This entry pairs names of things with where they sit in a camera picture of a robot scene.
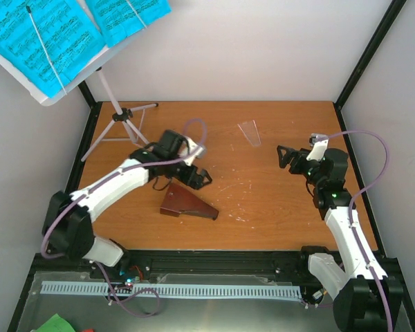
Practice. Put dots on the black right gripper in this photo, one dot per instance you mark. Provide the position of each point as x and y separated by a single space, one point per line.
291 153

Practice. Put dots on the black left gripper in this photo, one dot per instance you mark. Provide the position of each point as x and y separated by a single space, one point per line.
196 184

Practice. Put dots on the brown wooden metronome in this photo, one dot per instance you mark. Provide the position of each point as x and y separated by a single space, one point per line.
178 201

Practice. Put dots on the clear plastic metronome cover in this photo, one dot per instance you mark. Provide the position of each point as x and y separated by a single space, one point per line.
250 131

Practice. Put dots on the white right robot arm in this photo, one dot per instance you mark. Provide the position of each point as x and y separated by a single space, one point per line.
365 297

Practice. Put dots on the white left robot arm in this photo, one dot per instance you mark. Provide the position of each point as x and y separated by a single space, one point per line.
68 226

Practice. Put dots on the blue sheet music right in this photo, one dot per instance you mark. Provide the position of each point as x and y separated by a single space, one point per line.
120 19

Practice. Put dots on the blue sheet music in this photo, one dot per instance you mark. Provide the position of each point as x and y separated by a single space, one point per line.
49 42
120 19

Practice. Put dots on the green paper scrap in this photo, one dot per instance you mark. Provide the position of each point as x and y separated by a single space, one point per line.
55 324

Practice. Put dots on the blue sheet music left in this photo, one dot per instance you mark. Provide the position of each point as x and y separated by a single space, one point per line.
49 42

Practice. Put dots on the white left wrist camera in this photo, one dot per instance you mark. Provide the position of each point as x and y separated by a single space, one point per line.
191 150

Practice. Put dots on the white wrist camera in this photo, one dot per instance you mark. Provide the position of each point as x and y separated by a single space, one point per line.
191 150
319 144

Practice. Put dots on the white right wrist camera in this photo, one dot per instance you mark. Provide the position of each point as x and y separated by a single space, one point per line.
319 144

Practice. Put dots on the black aluminium frame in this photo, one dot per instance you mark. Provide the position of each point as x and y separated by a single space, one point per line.
279 265

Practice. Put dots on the light blue cable duct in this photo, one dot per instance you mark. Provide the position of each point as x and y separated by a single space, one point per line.
174 291

